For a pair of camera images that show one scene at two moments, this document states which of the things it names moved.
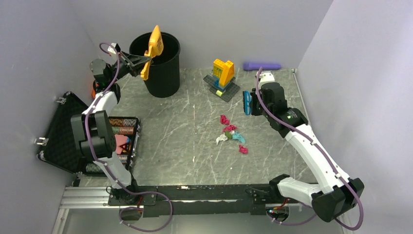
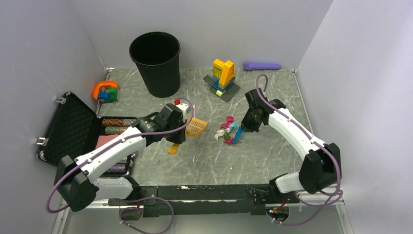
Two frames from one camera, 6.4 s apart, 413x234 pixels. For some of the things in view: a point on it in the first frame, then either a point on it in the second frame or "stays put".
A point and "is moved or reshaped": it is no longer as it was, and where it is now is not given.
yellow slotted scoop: [156, 48] → [195, 128]
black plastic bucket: [162, 79] stays put
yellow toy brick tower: [221, 81] stays put
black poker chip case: [57, 148] stays put
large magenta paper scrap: [229, 128] → [230, 119]
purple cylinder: [249, 66] stays put
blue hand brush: [246, 99] is moved or reshaped
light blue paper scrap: [236, 136] → [235, 125]
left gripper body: [124, 68] → [176, 138]
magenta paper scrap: [242, 149] → [228, 142]
